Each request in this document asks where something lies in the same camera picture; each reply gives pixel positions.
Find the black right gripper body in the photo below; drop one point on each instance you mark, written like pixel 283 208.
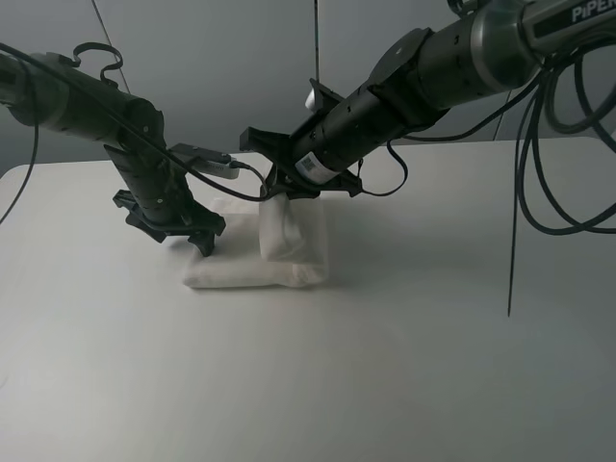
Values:
pixel 284 176

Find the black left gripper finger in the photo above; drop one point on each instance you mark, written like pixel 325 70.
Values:
pixel 204 242

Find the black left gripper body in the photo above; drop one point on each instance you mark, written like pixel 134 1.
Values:
pixel 158 199

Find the white towel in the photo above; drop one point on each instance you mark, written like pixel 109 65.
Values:
pixel 280 242

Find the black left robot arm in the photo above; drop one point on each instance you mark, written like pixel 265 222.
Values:
pixel 49 91

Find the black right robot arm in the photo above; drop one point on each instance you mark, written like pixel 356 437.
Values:
pixel 493 47

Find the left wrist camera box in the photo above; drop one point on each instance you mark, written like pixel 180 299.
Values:
pixel 206 161

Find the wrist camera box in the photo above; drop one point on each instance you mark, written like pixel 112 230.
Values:
pixel 321 99
pixel 206 161

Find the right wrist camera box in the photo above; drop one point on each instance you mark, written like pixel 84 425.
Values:
pixel 321 99

